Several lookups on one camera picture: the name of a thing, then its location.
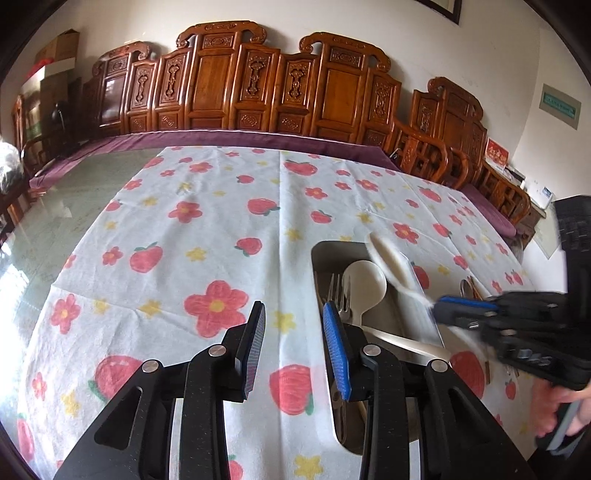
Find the white plastic spoon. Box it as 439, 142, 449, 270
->
366, 231, 437, 310
341, 260, 452, 363

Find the carved wooden chair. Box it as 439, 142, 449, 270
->
11, 95, 51, 171

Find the clear plastic bag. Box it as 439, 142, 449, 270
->
0, 142, 24, 195

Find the cardboard box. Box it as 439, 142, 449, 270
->
34, 29, 80, 65

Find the metal fork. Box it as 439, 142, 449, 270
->
327, 272, 352, 324

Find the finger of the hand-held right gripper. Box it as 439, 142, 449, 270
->
433, 308, 499, 334
436, 295, 504, 315

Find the carved wooden armchair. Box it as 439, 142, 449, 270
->
394, 78, 532, 238

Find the white distribution panel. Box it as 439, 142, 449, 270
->
536, 210, 561, 257

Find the rectangular metal tin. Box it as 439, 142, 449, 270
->
310, 240, 444, 457

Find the strawberry print tablecloth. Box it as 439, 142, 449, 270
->
0, 145, 532, 480

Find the wooden side table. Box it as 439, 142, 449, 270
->
501, 165, 550, 241

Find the green wall panel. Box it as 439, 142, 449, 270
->
539, 84, 580, 130

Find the person's right hand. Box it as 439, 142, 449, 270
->
530, 382, 591, 445

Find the purple sofa cushion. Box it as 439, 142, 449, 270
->
28, 130, 400, 190

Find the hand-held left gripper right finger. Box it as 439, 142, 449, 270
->
322, 302, 536, 480

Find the white flat box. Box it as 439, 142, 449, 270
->
21, 58, 77, 93

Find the framed floral painting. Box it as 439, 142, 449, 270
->
418, 0, 462, 25

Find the carved wooden sofa bench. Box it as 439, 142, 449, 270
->
30, 19, 451, 185

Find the purple armchair cushion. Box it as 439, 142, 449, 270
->
459, 184, 517, 237

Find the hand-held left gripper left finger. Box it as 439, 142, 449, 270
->
53, 300, 269, 480

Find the white device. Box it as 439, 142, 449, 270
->
522, 180, 554, 206

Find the wooden cabinet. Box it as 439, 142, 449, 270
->
23, 76, 84, 139

